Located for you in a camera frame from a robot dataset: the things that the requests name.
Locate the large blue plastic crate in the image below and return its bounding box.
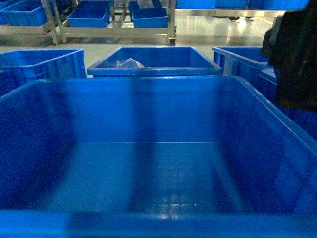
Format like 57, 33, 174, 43
0, 76, 317, 238

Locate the clear plastic bag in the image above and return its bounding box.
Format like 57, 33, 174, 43
116, 58, 145, 68

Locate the blue crate with plastic bag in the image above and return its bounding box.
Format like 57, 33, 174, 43
87, 46, 223, 77

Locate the blue crate under rack right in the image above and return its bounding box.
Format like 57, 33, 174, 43
128, 0, 168, 28

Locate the blue crate under rack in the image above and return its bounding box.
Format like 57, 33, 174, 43
67, 0, 110, 28
128, 0, 168, 28

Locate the blue crate right front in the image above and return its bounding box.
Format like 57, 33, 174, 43
213, 46, 317, 139

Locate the metal rack on casters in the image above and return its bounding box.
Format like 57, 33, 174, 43
0, 0, 178, 47

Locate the blue crate left front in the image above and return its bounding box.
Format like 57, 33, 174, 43
0, 49, 87, 95

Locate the person in black clothes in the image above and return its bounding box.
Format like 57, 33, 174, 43
261, 0, 317, 112

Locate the blue crate far left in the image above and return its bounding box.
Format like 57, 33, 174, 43
0, 0, 47, 27

